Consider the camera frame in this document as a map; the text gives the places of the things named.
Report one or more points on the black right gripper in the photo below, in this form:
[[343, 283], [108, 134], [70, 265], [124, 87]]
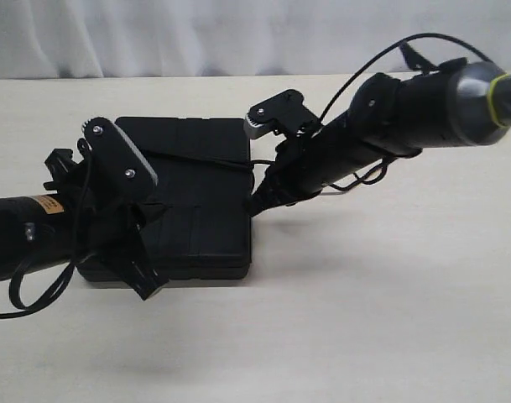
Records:
[[324, 159]]

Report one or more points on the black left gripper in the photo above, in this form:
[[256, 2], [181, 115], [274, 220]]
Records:
[[74, 224]]

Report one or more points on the black plastic carrying case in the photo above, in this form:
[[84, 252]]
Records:
[[205, 177]]

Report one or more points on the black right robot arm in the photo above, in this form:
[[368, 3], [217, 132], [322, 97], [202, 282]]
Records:
[[461, 104]]

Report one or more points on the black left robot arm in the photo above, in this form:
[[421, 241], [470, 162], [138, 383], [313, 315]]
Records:
[[22, 246]]

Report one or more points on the white backdrop curtain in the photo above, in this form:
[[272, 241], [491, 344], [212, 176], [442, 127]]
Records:
[[77, 39]]

